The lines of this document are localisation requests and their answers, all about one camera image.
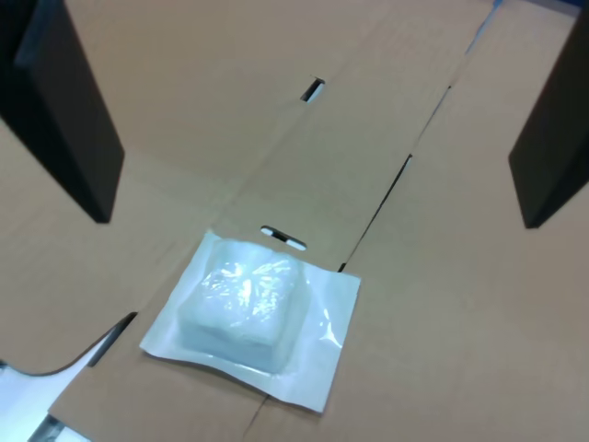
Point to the brown cardboard sheet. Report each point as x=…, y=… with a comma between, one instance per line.
x=437, y=345

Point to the white cotton packet clear film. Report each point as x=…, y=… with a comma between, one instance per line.
x=244, y=304

